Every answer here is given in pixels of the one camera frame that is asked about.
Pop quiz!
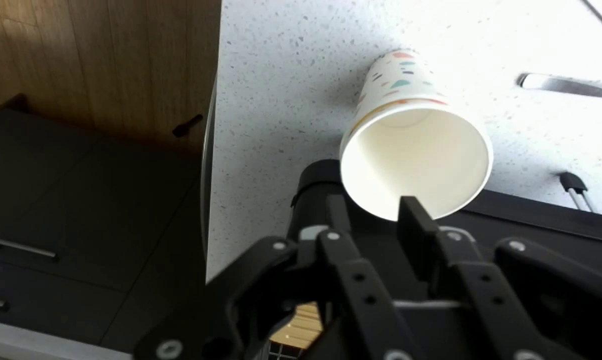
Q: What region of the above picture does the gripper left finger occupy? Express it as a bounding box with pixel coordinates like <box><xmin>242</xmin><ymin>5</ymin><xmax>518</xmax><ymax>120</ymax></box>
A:
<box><xmin>133</xmin><ymin>216</ymin><xmax>418</xmax><ymax>360</ymax></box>

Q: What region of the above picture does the white paper cup colourful print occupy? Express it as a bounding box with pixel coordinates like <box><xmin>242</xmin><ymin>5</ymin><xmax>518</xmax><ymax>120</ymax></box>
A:
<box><xmin>339</xmin><ymin>48</ymin><xmax>495</xmax><ymax>223</ymax></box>

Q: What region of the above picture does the dark grey cabinet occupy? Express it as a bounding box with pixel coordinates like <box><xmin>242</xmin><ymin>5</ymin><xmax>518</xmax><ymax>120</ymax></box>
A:
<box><xmin>0</xmin><ymin>94</ymin><xmax>208</xmax><ymax>354</ymax></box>

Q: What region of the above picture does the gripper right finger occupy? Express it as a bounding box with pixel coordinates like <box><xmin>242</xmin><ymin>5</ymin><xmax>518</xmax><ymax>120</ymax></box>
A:
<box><xmin>397</xmin><ymin>196</ymin><xmax>602</xmax><ymax>360</ymax></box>

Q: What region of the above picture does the black appliance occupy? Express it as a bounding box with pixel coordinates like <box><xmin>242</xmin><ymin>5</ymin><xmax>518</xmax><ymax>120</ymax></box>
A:
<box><xmin>287</xmin><ymin>159</ymin><xmax>602</xmax><ymax>287</ymax></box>

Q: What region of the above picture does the small black handle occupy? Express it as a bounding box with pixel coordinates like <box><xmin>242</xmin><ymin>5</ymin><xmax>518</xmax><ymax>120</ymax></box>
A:
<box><xmin>172</xmin><ymin>113</ymin><xmax>205</xmax><ymax>139</ymax></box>

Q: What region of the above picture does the metal wire stand black foot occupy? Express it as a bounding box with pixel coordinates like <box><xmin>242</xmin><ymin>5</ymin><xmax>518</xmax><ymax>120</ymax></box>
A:
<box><xmin>558</xmin><ymin>171</ymin><xmax>598</xmax><ymax>214</ymax></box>

